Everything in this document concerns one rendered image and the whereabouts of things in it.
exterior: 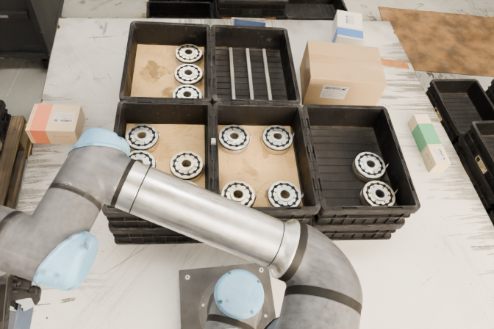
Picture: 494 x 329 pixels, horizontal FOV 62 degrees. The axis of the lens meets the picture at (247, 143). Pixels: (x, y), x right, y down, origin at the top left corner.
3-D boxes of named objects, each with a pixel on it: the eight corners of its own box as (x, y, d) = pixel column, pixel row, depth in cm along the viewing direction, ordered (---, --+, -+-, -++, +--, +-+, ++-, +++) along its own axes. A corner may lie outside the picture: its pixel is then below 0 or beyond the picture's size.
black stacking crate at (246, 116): (311, 228, 125) (320, 211, 116) (213, 230, 122) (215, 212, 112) (294, 126, 149) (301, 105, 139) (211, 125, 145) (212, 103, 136)
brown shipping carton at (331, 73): (301, 105, 170) (310, 77, 157) (299, 68, 183) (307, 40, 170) (373, 111, 172) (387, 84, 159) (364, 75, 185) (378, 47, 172)
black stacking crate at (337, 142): (404, 227, 129) (420, 210, 120) (312, 228, 125) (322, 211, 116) (373, 127, 152) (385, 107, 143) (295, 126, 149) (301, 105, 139)
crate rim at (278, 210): (320, 214, 118) (322, 211, 116) (214, 216, 114) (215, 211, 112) (300, 108, 141) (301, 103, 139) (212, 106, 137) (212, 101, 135)
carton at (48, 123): (85, 118, 154) (81, 105, 148) (79, 144, 147) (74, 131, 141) (40, 117, 152) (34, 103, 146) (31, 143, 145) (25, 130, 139)
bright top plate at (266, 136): (295, 148, 137) (295, 147, 136) (265, 151, 135) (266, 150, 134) (287, 125, 143) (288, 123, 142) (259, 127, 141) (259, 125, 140)
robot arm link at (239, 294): (264, 286, 109) (271, 272, 98) (251, 340, 102) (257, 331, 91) (220, 273, 110) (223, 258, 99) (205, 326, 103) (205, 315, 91)
